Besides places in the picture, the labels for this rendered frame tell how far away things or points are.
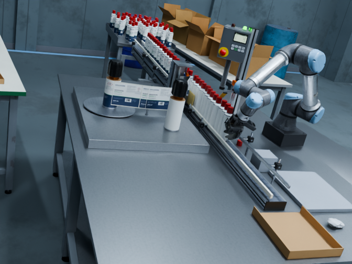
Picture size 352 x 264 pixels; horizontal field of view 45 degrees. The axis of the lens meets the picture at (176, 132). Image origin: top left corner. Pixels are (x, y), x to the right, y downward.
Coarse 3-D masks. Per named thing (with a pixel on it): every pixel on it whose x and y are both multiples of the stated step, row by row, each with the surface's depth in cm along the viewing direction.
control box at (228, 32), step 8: (224, 32) 252; (232, 32) 251; (240, 32) 250; (248, 32) 249; (224, 40) 254; (232, 40) 253; (248, 40) 250; (224, 48) 255; (224, 56) 257; (232, 56) 255; (240, 56) 254
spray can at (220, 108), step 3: (222, 102) 248; (225, 102) 248; (222, 105) 249; (219, 108) 249; (222, 108) 248; (219, 111) 249; (219, 114) 250; (216, 117) 252; (219, 117) 250; (216, 120) 252; (216, 123) 252; (216, 126) 253; (216, 129) 253
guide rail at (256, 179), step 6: (192, 108) 281; (198, 114) 271; (204, 120) 262; (210, 126) 254; (216, 132) 247; (222, 138) 240; (228, 150) 231; (234, 156) 224; (240, 162) 218; (246, 168) 212; (252, 174) 206; (258, 180) 201; (264, 186) 197; (270, 192) 193; (270, 198) 192
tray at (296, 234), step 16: (256, 208) 186; (304, 208) 195; (272, 224) 184; (288, 224) 186; (304, 224) 189; (320, 224) 185; (272, 240) 173; (288, 240) 175; (304, 240) 177; (320, 240) 180; (336, 240) 176; (288, 256) 163; (304, 256) 166; (320, 256) 169; (336, 256) 172
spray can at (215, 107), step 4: (216, 100) 253; (220, 100) 252; (216, 104) 253; (220, 104) 253; (212, 108) 255; (216, 108) 253; (212, 112) 255; (216, 112) 254; (212, 116) 256; (212, 120) 256; (212, 124) 257; (208, 128) 259
